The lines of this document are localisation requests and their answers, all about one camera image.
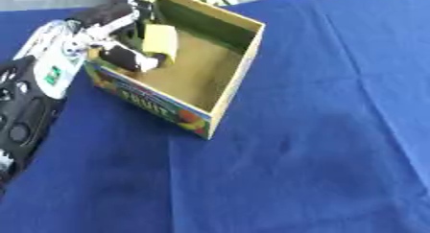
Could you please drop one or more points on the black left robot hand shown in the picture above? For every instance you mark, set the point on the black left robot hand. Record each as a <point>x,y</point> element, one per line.
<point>120,29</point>

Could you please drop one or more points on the pale yellow block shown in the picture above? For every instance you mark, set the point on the pale yellow block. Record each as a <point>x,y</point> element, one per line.
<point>160,41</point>

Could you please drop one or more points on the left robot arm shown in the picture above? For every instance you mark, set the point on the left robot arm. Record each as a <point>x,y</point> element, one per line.
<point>33,83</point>

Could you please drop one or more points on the tan cardboard box green inside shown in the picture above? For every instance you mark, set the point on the tan cardboard box green inside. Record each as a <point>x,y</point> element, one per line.
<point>196,70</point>

